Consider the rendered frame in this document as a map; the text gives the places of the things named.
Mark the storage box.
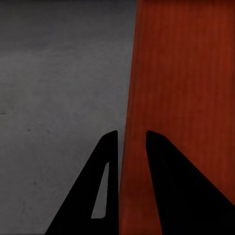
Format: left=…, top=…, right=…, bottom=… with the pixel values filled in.
left=118, top=0, right=235, bottom=235

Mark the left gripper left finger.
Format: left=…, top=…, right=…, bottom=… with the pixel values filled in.
left=45, top=130, right=119, bottom=235

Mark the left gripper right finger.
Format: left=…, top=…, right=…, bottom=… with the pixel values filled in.
left=146, top=130, right=235, bottom=235

